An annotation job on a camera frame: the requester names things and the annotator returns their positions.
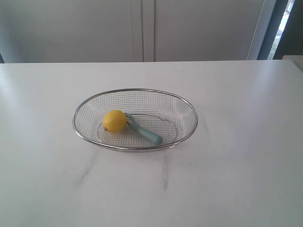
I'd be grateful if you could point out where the teal handled peeler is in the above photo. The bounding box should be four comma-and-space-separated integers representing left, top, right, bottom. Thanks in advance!
125, 113, 163, 146

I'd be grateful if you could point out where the yellow lemon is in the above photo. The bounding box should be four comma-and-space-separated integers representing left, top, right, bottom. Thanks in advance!
102, 110, 127, 133

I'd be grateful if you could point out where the oval metal wire basket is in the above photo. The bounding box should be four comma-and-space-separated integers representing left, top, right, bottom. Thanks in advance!
72, 88, 198, 152

